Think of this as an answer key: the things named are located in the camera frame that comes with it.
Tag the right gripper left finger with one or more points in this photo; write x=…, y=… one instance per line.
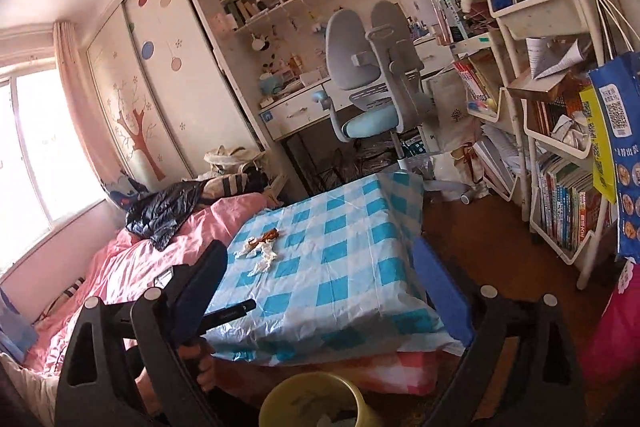
x=190, y=290

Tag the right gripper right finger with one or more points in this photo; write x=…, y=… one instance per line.
x=448, y=299

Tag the white tissue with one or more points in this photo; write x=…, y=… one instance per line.
x=263, y=265
x=268, y=254
x=245, y=249

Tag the large orange peel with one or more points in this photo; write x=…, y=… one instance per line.
x=266, y=237

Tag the yellow trash bin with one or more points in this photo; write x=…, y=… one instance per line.
x=317, y=399

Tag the left hand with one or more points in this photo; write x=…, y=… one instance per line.
x=196, y=354

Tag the pink duvet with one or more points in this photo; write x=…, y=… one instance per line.
x=125, y=267

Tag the black puffer jacket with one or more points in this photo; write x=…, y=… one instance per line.
x=159, y=216

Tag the blue white checkered tablecloth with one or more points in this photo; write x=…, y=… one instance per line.
x=343, y=285

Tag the striped beige pillow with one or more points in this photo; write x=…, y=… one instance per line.
x=235, y=184

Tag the beige canvas bag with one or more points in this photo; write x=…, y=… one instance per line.
x=232, y=161

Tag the black bags under desk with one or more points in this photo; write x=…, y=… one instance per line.
x=324, y=170

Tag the white sliding wardrobe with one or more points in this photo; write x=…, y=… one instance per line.
x=162, y=93

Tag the white desk with drawers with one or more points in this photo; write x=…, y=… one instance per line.
x=325, y=106

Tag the grey blue desk chair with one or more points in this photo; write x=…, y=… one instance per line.
x=370, y=76

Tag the white book trolley far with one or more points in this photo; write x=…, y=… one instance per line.
x=483, y=64

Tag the white book trolley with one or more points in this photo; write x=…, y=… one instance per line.
x=483, y=64
x=551, y=44

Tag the blue yellow shopping bag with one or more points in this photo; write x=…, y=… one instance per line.
x=615, y=87

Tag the pink curtain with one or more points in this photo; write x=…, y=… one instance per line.
x=84, y=107

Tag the white book trolley near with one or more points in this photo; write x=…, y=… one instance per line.
x=551, y=44

